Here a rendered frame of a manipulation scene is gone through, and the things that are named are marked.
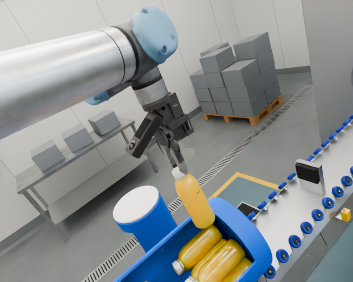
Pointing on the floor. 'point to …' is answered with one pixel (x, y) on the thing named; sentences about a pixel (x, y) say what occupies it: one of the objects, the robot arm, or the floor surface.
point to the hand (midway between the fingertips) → (177, 169)
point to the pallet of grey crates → (238, 80)
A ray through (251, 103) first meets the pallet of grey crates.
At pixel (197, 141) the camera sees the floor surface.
